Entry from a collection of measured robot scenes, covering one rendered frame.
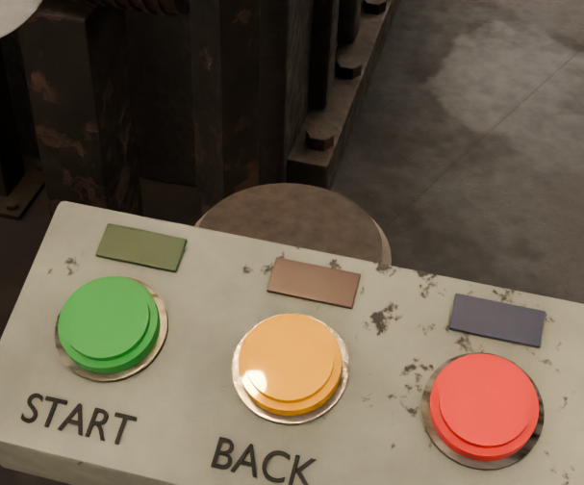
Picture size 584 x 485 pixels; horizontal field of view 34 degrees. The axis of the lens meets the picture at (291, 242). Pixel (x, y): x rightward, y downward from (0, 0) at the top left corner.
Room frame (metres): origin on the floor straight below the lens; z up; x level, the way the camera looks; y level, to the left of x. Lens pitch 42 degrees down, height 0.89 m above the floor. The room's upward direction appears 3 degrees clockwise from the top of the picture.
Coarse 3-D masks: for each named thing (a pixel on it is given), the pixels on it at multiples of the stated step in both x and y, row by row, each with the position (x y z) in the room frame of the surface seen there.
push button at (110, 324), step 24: (96, 288) 0.27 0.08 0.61; (120, 288) 0.27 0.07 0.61; (144, 288) 0.28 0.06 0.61; (72, 312) 0.26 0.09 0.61; (96, 312) 0.26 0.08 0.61; (120, 312) 0.26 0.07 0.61; (144, 312) 0.26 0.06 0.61; (72, 336) 0.25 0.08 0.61; (96, 336) 0.25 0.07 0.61; (120, 336) 0.25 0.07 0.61; (144, 336) 0.26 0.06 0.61; (96, 360) 0.25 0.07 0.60; (120, 360) 0.25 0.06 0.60
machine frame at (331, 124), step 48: (288, 0) 1.07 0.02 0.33; (336, 0) 1.21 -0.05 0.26; (384, 0) 1.54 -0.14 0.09; (144, 48) 1.12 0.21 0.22; (288, 48) 1.08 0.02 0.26; (336, 48) 1.40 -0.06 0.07; (144, 96) 1.12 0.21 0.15; (192, 96) 1.10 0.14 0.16; (288, 96) 1.08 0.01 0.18; (336, 96) 1.26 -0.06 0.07; (144, 144) 1.12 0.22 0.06; (192, 144) 1.10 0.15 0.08; (288, 144) 1.09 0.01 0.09; (336, 144) 1.14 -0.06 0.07
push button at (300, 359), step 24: (264, 336) 0.25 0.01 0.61; (288, 336) 0.25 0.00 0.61; (312, 336) 0.25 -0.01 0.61; (240, 360) 0.25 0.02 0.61; (264, 360) 0.24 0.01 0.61; (288, 360) 0.24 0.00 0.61; (312, 360) 0.24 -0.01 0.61; (336, 360) 0.25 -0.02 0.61; (264, 384) 0.23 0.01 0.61; (288, 384) 0.23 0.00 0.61; (312, 384) 0.23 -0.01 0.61; (336, 384) 0.24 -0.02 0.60; (264, 408) 0.23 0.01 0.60; (288, 408) 0.23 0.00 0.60; (312, 408) 0.23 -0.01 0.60
